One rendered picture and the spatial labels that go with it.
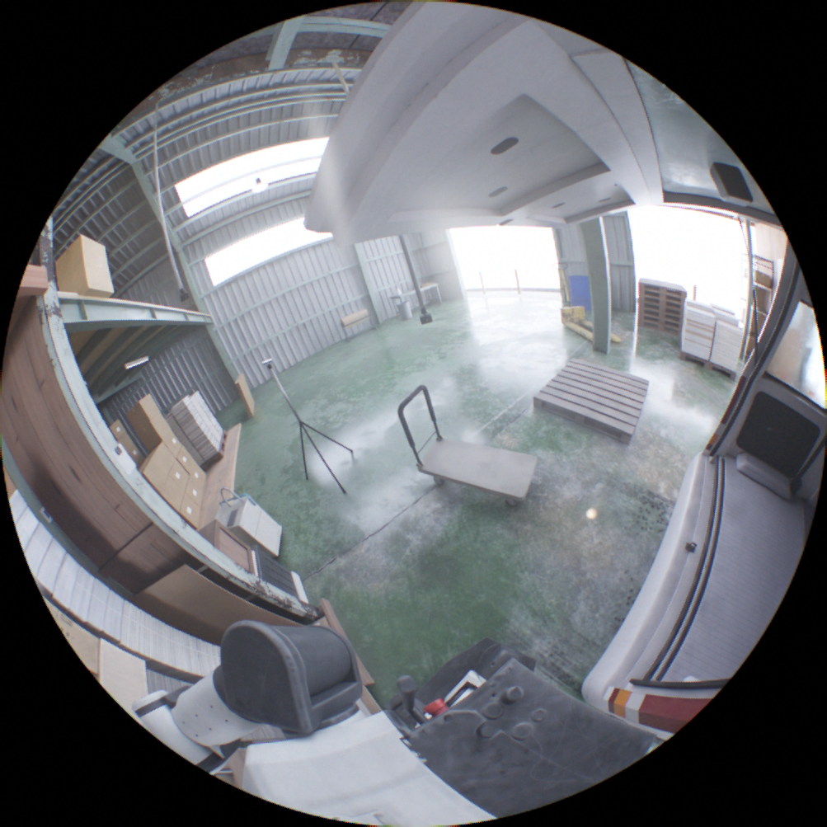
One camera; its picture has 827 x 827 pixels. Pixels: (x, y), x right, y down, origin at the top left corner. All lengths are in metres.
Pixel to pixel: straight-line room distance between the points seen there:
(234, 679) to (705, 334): 4.74
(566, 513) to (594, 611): 0.72
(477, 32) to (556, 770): 0.57
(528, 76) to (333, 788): 0.61
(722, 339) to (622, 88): 4.33
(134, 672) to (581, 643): 1.97
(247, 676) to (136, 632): 1.11
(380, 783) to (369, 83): 0.57
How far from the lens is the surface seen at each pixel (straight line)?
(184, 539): 1.17
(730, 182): 0.85
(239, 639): 0.28
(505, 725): 0.26
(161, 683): 1.35
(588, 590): 1.68
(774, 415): 1.74
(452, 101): 0.33
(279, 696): 0.26
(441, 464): 1.90
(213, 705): 0.37
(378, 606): 1.73
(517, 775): 0.27
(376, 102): 0.33
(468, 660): 1.40
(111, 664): 1.28
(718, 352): 4.66
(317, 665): 0.29
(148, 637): 1.39
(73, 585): 1.30
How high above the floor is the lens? 1.56
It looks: 32 degrees down
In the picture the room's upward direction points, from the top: 19 degrees counter-clockwise
